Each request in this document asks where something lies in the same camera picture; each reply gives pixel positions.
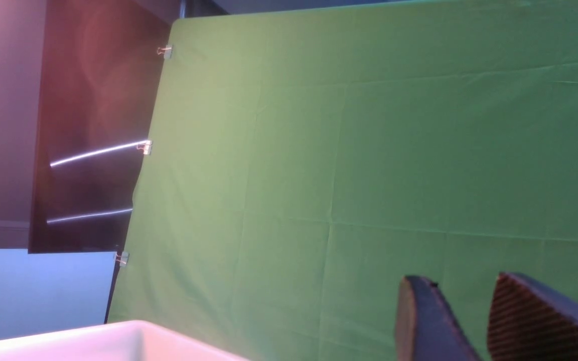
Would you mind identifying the silver binder clip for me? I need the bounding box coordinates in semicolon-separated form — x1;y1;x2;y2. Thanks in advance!
114;251;130;268
136;140;153;155
156;44;174;59

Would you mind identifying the large white plastic tub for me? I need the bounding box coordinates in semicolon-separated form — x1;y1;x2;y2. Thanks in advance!
0;320;244;360

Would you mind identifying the middle silver binder clip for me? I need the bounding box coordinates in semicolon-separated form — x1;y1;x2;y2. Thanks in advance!
136;140;153;155

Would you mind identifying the upper silver binder clip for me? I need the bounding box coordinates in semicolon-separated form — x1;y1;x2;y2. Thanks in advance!
156;44;174;59

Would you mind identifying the green backdrop cloth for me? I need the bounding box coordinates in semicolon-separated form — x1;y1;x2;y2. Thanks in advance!
108;1;578;360

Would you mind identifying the lower silver binder clip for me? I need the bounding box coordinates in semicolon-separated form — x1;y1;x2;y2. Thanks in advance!
114;251;130;268

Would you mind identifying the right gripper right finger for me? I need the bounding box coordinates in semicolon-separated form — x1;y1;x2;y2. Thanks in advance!
488;272;578;360

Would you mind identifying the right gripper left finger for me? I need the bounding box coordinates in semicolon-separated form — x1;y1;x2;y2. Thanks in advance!
395;276;481;360

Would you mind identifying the dark brown cabinet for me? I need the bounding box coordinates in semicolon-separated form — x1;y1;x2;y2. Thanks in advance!
28;1;172;254

